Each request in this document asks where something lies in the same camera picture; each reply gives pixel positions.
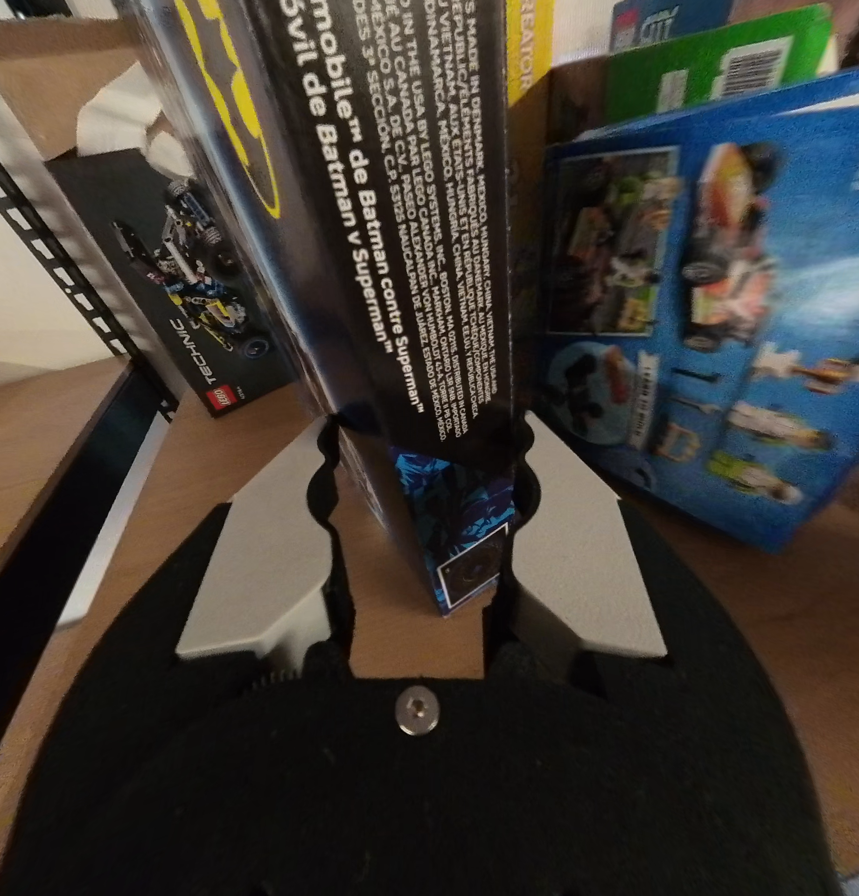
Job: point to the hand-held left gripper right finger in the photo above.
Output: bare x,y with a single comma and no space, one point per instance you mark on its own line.
583,567

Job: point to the green white toy box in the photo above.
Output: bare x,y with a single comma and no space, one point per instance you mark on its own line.
709,70

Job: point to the black racing car toy box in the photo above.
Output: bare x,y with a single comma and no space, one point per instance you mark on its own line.
192,301

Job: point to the large blue toy box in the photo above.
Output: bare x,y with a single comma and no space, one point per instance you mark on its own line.
709,308

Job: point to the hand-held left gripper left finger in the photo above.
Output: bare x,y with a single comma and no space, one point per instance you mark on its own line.
261,574

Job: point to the black toy box yellow emblem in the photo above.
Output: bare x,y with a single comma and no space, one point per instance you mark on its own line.
387,238

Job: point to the brown wooden shelf board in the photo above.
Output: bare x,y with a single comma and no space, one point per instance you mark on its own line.
38,434

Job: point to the dark wooden shelf board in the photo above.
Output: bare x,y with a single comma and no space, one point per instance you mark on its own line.
164,469

